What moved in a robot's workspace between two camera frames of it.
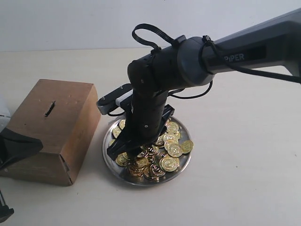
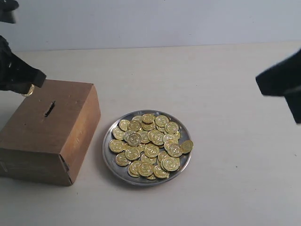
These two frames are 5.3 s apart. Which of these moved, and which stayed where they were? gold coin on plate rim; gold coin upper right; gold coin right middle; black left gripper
Moved: black left gripper
Stayed: gold coin upper right; gold coin on plate rim; gold coin right middle
